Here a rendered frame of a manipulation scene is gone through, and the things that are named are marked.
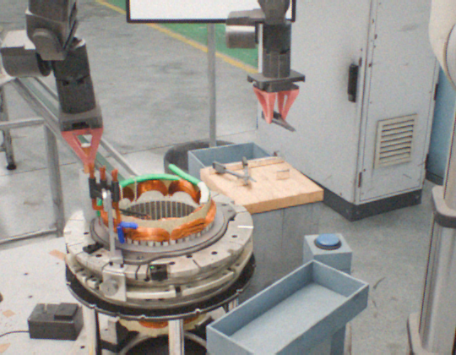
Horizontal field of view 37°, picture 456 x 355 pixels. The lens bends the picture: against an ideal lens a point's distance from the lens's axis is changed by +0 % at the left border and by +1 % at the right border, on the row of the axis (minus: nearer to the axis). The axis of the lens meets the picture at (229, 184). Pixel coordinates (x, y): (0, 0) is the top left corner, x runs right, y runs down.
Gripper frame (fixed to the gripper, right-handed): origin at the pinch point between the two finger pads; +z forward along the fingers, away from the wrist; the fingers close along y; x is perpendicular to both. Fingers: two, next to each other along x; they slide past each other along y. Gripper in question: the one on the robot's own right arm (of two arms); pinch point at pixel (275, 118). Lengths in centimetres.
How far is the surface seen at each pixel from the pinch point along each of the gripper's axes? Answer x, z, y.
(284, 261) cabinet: 11.1, 27.2, 3.3
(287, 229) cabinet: 11.2, 19.8, 2.8
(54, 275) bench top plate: -25, 40, 45
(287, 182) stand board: 5.6, 12.1, -0.1
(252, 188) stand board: 5.3, 12.0, 7.9
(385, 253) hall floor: -112, 118, -119
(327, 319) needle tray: 49, 13, 17
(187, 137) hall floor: -302, 115, -89
